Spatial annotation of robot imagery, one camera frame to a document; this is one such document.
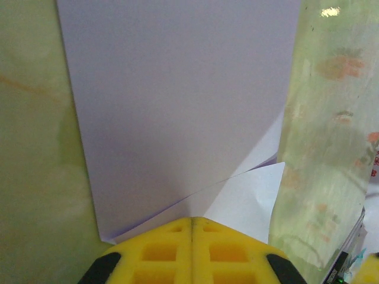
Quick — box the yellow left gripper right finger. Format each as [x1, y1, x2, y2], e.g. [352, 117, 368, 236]
[191, 217, 306, 284]

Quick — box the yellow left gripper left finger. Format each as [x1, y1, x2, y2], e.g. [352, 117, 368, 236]
[78, 217, 192, 284]

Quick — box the lavender paper sheet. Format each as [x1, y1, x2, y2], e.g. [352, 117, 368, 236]
[56, 0, 300, 247]

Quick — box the long grooved aluminium rail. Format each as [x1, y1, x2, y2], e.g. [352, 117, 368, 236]
[340, 205, 370, 257]

